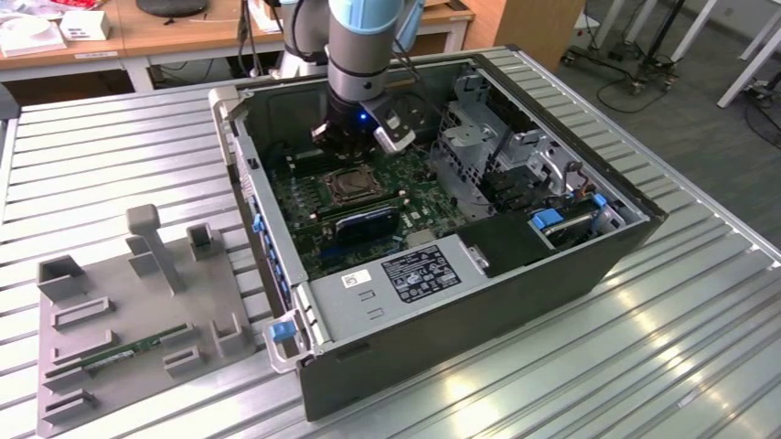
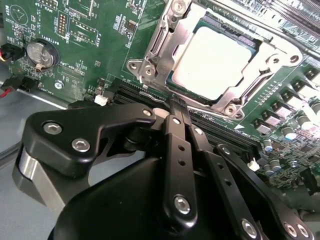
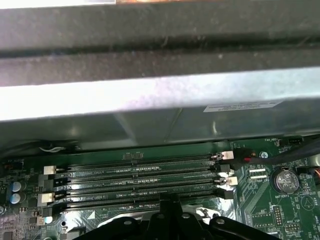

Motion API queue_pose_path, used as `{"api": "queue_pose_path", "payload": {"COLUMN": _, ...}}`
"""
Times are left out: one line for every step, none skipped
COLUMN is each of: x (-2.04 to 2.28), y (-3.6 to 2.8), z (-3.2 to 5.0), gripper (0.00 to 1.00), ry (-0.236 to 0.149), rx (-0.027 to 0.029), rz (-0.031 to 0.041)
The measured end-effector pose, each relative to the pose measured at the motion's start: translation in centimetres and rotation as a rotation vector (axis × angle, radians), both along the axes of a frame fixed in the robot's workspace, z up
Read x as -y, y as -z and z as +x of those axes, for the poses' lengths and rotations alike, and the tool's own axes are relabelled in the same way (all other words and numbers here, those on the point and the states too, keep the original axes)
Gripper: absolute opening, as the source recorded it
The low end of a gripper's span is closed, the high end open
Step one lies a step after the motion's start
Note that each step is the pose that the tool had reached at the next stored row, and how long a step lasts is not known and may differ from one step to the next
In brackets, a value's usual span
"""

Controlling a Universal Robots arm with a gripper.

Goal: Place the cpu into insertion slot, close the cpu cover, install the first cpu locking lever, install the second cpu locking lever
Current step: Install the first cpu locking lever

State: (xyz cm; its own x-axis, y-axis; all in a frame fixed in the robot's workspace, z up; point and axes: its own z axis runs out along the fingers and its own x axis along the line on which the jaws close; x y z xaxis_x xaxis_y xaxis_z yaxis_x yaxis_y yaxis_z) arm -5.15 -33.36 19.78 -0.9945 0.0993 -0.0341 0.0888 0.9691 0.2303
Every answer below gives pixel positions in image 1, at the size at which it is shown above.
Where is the long wooden desk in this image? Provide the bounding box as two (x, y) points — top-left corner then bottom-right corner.
(0, 0), (294, 95)

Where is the grey case handle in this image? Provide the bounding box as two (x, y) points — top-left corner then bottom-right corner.
(261, 306), (306, 375)

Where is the black monitor base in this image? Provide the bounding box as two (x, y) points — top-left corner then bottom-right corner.
(135, 0), (210, 17)

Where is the silver metal disk bracket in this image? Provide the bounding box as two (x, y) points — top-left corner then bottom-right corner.
(505, 129), (590, 202)

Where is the thin wire locking lever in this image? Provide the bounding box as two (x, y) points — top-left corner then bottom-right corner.
(339, 190), (397, 209)

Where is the white tray with plate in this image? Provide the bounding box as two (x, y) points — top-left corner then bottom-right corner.
(0, 16), (68, 59)

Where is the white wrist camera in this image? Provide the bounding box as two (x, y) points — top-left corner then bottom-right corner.
(359, 98), (418, 155)

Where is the silver optical bay bracket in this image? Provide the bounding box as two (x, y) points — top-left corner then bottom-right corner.
(453, 72), (490, 107)

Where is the black RAM slot bank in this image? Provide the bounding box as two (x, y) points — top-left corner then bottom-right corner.
(285, 150), (335, 178)
(311, 194), (409, 224)

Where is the black open PC case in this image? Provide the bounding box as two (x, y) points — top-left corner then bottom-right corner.
(206, 44), (668, 423)

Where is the white labelled box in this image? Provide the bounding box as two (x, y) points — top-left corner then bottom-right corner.
(59, 9), (114, 43)

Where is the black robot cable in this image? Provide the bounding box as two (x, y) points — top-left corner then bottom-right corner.
(235, 0), (265, 77)

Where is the wooden cabinet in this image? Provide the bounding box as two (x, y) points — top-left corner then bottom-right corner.
(466, 0), (588, 73)

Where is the green motherboard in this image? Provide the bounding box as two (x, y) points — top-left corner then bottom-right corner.
(267, 139), (476, 281)

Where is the metal socket cover frame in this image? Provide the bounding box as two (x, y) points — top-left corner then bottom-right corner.
(321, 163), (395, 208)

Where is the black plastic shroud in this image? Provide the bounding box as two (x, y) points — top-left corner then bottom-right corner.
(456, 210), (554, 278)

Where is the CPU socket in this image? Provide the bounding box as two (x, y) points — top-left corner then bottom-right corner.
(319, 162), (398, 209)

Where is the grey parts rack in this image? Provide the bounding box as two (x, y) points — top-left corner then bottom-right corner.
(35, 204), (259, 438)

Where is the grey power supply unit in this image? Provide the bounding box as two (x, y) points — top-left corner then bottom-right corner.
(306, 233), (493, 345)

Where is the black wheeled equipment stand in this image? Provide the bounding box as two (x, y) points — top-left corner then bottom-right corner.
(560, 0), (684, 96)

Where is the white sticker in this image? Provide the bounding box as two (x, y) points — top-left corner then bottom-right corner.
(337, 268), (375, 289)

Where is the white table frame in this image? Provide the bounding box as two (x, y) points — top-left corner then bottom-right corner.
(576, 0), (719, 63)

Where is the silver perforated drive cage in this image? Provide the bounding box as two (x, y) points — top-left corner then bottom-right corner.
(433, 99), (512, 219)

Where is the black disk bay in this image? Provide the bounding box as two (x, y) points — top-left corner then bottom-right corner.
(480, 165), (548, 212)

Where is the blue disk carrier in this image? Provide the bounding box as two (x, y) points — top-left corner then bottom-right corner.
(528, 200), (600, 252)

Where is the blue case latch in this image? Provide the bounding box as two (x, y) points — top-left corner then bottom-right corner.
(266, 321), (297, 345)

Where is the white table leg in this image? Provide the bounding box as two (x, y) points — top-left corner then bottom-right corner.
(717, 0), (781, 110)

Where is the square silver CPU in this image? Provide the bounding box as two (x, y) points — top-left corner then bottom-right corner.
(334, 171), (378, 197)

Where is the black wire bundle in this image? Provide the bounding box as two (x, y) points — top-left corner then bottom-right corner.
(564, 160), (597, 202)

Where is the black rating label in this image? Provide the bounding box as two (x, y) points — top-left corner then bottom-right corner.
(379, 243), (461, 304)

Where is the green RAM stick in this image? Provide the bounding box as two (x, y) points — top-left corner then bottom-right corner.
(78, 322), (190, 375)

